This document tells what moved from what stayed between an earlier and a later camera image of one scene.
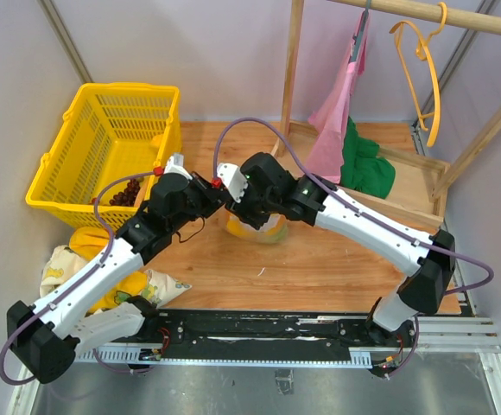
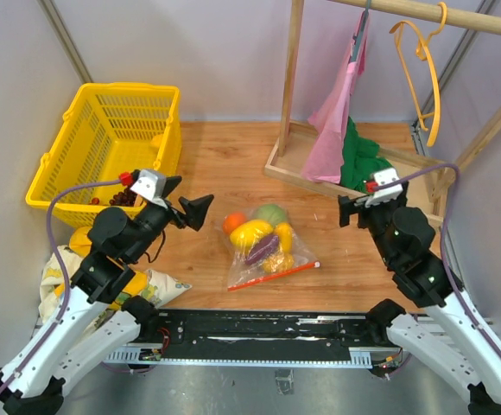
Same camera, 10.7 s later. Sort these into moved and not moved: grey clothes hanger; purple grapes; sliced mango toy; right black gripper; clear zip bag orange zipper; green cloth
Moved: clear zip bag orange zipper; right black gripper
Not moved: grey clothes hanger; green cloth; purple grapes; sliced mango toy
